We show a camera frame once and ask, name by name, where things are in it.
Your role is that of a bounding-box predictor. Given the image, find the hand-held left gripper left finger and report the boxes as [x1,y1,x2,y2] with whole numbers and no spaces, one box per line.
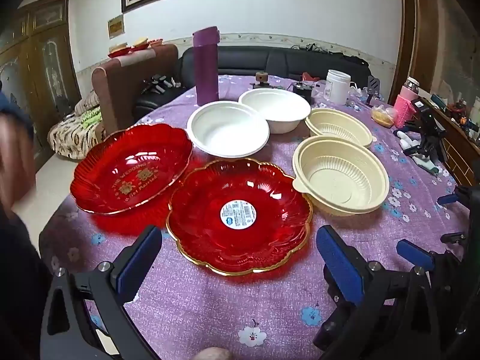
[40,225,163,360]

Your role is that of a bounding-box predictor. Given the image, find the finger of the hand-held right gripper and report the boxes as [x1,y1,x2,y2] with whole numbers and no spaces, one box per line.
[396,232,467,272]
[437,184,469,207]

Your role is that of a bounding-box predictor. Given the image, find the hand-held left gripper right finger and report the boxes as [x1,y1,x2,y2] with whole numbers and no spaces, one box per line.
[313,225,444,360]

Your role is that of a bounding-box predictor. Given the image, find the red plate with round sticker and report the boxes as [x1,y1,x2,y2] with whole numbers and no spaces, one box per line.
[165,158,314,277]

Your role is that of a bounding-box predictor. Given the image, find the cream ribbed plastic bowl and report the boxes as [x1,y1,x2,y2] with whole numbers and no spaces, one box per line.
[304,107,377,148]
[292,135,391,217]

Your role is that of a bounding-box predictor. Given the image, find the red plate with gold lettering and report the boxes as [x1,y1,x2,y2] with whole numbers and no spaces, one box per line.
[70,123,193,216]

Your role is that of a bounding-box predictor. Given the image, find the white foam bowl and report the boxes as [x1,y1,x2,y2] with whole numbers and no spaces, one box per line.
[187,101,271,158]
[238,89,312,134]

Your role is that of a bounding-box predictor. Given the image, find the person's left hand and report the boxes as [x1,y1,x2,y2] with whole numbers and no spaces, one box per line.
[196,346,232,360]

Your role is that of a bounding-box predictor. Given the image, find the wooden side cabinet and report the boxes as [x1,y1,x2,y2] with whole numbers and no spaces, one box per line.
[427,93,480,189]

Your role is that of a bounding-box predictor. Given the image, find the white glove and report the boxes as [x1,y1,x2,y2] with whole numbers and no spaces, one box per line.
[393,125,439,176]

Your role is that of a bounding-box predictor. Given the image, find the black gripper stand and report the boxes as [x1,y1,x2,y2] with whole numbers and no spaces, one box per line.
[403,99,449,166]

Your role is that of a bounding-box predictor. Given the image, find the purple floral tablecloth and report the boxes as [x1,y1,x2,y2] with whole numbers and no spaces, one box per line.
[39,74,474,360]

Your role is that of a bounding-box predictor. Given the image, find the pink sleeved bottle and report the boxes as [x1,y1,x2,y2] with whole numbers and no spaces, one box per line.
[393,77,421,128]

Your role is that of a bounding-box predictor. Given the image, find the yellow snack bag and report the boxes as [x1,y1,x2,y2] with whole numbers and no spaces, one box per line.
[371,105,395,128]

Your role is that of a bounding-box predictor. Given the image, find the person's dark clothing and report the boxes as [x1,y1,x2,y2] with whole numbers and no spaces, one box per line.
[0,202,54,360]

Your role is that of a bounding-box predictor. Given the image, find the black clip stand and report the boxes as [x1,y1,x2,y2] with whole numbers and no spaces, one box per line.
[365,75,380,106]

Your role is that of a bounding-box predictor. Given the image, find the patterned blanket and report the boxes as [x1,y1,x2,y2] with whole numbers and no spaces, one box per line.
[47,93,106,160]

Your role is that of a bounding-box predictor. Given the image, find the white plastic jar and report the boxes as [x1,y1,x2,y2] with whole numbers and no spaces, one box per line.
[325,69,352,105]

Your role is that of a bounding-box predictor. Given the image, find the blurred skin-toned shape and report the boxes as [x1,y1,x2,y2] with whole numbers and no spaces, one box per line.
[0,91,36,214]

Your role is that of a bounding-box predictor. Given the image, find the small black device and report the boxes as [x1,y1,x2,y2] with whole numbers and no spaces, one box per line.
[292,82,313,102]

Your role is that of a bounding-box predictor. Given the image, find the brown armchair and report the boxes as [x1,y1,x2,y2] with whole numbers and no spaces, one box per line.
[91,43,179,136]

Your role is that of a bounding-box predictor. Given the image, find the purple thermos bottle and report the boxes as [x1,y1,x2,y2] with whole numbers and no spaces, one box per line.
[192,26,220,107]

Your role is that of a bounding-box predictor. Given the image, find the red trays on armchair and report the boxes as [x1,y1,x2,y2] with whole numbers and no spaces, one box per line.
[107,43,132,59]

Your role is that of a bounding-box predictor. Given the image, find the wooden wardrobe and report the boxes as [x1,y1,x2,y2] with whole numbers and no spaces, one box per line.
[0,0,82,166]

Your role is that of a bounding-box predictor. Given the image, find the black leather sofa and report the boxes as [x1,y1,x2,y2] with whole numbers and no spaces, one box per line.
[134,46,373,118]

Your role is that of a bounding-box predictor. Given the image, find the wooden door frame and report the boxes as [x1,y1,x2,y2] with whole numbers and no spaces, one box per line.
[397,0,480,103]

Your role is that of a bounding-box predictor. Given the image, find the small wall sign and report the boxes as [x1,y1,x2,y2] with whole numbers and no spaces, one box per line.
[107,14,125,40]

